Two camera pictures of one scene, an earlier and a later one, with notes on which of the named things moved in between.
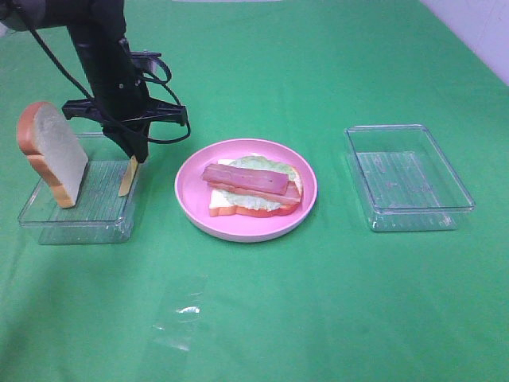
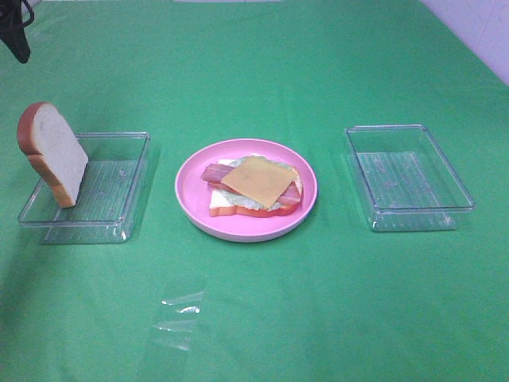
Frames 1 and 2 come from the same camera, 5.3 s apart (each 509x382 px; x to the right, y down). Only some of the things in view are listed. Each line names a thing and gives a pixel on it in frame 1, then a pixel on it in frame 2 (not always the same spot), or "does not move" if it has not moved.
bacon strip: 291,196 does not move
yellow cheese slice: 133,166 to 261,181
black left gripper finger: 132,135 to 17,42
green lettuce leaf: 258,163 does not move
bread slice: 219,206 does not move
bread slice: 44,138 does not move
